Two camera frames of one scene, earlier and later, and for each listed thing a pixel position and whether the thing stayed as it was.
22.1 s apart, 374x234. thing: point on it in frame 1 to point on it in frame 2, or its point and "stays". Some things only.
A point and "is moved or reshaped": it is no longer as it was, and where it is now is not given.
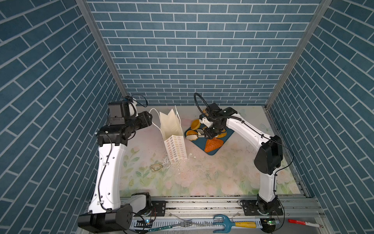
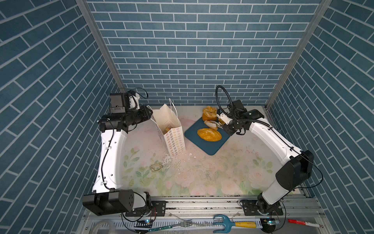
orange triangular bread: [213, 144] to [166, 130]
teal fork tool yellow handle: [227, 224] stays
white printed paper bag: [170, 128] is moved or reshaped
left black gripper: [144, 119] to [145, 115]
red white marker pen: [306, 223] stays
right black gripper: [209, 134] to [225, 126]
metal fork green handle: [183, 224] stays
